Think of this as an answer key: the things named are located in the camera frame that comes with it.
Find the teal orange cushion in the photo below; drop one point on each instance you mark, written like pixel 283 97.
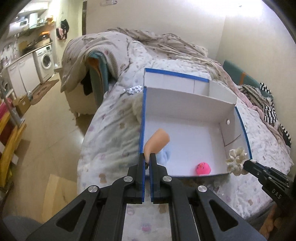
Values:
pixel 239 77

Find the teal orange hanging towel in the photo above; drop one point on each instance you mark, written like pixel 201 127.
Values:
pixel 97 76

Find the peach soft cylinder toy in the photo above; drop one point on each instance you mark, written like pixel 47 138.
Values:
pixel 156 143

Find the white washing machine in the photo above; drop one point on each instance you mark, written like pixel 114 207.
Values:
pixel 44 62

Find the pink octopus squishy toy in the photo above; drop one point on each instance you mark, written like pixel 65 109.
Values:
pixel 203 168

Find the beige patterned blanket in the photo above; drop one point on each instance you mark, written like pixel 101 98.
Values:
pixel 128 52

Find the black white striped cloth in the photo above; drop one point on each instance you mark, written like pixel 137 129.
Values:
pixel 263 98

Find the cardboard box on floor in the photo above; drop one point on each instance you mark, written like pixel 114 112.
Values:
pixel 22 104

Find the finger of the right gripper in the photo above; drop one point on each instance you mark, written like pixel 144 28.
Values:
pixel 269 177

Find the blue white cardboard box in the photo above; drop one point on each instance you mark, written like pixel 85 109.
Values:
pixel 200 117

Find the light wooden board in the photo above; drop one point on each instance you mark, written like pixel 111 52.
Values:
pixel 59 192

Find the silver pill blister pack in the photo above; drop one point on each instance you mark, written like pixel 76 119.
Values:
pixel 134 89

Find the brown floor mat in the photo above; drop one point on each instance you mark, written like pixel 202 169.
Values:
pixel 41 91

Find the light blue plush toy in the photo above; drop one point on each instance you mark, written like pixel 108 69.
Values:
pixel 164 155

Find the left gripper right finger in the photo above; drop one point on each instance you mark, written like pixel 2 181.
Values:
pixel 159 195

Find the white patterned bed quilt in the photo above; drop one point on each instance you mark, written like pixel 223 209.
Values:
pixel 110 147

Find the person's right hand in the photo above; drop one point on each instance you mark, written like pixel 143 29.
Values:
pixel 274 221

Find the beige lace scrunchie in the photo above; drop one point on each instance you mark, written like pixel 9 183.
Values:
pixel 235 162

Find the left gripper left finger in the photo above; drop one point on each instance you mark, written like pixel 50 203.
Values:
pixel 136 190

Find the white kitchen cabinet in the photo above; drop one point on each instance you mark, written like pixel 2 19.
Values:
pixel 23 76

